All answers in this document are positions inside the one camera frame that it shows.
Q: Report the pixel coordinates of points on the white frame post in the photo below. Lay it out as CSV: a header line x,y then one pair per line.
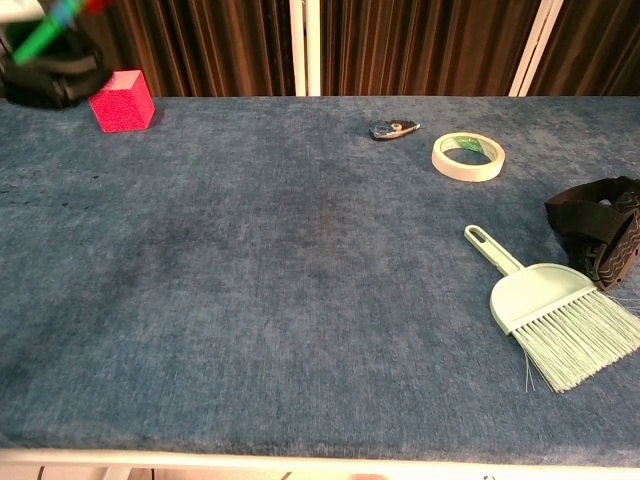
x,y
297,50
535,50

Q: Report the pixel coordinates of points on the dark brown curtain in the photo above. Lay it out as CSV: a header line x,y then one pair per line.
x,y
200,50

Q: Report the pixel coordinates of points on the pink foam cube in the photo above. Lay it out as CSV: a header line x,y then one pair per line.
x,y
122,107

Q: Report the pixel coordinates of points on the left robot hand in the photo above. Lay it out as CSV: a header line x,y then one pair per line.
x,y
45,82

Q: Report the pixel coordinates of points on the colourful plastic hand clapper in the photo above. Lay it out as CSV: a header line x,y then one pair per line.
x,y
40,37

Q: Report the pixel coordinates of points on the white masking tape roll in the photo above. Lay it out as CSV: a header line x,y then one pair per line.
x,y
465,174

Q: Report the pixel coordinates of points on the mint green hand brush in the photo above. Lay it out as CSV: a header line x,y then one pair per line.
x,y
530,300

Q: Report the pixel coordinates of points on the black correction tape dispenser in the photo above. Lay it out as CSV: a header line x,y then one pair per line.
x,y
387,131

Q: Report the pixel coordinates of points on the blue fabric table cover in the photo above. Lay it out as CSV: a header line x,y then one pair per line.
x,y
320,350

